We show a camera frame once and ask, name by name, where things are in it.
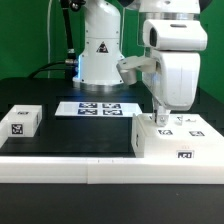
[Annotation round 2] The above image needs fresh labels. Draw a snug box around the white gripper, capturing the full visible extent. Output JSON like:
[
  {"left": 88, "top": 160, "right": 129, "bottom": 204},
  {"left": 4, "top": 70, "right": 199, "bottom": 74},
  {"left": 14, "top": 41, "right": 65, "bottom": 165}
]
[{"left": 143, "top": 19, "right": 207, "bottom": 127}]

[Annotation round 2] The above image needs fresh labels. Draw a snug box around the small white cabinet top box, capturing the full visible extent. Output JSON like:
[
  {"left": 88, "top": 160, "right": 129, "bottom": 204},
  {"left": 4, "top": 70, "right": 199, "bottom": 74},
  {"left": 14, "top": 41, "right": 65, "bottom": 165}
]
[{"left": 2, "top": 105, "right": 42, "bottom": 137}]

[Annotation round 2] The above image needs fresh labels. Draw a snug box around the white cabinet door panel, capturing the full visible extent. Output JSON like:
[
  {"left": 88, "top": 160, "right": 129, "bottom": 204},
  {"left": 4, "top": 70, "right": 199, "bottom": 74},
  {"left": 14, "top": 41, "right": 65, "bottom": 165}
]
[
  {"left": 174, "top": 113, "right": 219, "bottom": 141},
  {"left": 138, "top": 114, "right": 179, "bottom": 138}
]

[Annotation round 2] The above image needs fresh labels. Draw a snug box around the white thin cable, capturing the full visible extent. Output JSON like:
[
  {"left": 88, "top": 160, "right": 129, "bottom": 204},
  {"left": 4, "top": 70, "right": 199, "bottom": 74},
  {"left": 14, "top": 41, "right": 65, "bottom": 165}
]
[{"left": 46, "top": 0, "right": 54, "bottom": 79}]

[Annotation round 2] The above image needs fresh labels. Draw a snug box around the white cabinet body box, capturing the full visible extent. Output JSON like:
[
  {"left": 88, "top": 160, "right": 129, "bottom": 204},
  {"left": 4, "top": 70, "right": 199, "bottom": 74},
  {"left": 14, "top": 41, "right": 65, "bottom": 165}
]
[{"left": 131, "top": 114, "right": 224, "bottom": 160}]

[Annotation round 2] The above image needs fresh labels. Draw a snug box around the white front fence rail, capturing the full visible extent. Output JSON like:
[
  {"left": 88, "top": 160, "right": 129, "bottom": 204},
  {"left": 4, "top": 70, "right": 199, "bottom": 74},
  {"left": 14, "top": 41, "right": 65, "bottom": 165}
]
[{"left": 0, "top": 156, "right": 224, "bottom": 184}]

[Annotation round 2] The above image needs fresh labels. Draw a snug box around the black cable bundle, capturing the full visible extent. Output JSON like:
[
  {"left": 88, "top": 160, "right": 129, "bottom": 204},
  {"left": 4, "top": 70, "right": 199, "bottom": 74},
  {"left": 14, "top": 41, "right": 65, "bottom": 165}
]
[{"left": 27, "top": 0, "right": 80, "bottom": 81}]

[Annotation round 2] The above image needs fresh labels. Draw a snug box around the white marker base plate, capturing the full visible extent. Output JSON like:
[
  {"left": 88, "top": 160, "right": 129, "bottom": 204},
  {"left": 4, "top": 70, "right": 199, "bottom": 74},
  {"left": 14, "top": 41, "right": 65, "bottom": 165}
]
[{"left": 55, "top": 102, "right": 142, "bottom": 117}]

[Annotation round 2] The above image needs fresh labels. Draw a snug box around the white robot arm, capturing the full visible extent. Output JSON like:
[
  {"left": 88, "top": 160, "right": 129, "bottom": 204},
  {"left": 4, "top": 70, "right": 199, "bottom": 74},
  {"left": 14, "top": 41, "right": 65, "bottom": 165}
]
[{"left": 59, "top": 0, "right": 212, "bottom": 126}]

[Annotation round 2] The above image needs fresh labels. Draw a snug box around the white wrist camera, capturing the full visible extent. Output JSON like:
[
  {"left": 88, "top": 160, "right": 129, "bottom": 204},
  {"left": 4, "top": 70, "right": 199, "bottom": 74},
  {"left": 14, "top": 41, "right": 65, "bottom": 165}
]
[{"left": 116, "top": 56, "right": 156, "bottom": 85}]

